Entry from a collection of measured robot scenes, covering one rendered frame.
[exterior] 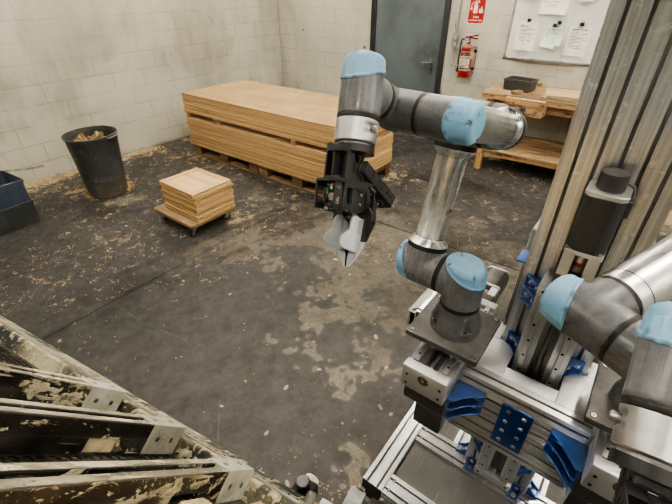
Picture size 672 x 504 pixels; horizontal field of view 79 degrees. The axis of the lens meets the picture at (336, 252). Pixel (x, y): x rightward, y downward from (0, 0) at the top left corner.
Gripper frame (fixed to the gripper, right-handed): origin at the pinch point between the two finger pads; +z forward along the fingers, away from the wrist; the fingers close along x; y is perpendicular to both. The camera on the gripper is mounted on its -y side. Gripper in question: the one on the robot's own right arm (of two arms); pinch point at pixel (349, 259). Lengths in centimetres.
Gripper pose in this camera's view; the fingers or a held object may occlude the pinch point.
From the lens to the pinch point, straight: 73.9
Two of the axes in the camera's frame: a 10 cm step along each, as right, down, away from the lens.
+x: 7.3, 1.3, -6.7
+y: -6.8, -0.2, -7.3
